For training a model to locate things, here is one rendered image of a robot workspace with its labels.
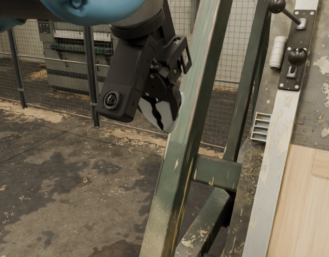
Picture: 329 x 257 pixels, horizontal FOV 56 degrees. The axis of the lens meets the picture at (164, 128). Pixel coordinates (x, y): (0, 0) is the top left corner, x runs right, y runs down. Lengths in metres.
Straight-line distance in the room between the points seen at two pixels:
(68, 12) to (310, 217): 0.70
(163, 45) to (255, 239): 0.51
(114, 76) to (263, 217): 0.51
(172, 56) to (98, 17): 0.27
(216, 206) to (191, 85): 0.61
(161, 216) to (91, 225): 1.67
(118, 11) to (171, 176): 0.67
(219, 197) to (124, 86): 1.02
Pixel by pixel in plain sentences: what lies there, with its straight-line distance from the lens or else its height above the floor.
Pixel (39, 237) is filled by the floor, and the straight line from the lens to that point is 2.48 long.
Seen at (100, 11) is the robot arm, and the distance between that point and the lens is 0.17.
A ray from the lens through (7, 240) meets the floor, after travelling 2.54.
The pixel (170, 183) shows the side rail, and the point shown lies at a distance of 0.81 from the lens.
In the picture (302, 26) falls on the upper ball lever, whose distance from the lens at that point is 0.83.
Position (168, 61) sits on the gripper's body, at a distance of 0.42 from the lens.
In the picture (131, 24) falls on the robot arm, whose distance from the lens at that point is 0.38.
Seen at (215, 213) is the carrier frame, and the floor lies 0.79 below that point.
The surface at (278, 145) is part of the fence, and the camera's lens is 0.77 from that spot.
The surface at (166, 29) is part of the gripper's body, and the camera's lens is 0.44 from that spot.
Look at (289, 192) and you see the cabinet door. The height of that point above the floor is 1.15.
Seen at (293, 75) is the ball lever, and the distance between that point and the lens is 0.78.
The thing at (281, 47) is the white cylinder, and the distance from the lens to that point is 0.84.
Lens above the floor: 1.56
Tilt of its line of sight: 23 degrees down
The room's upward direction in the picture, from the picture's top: straight up
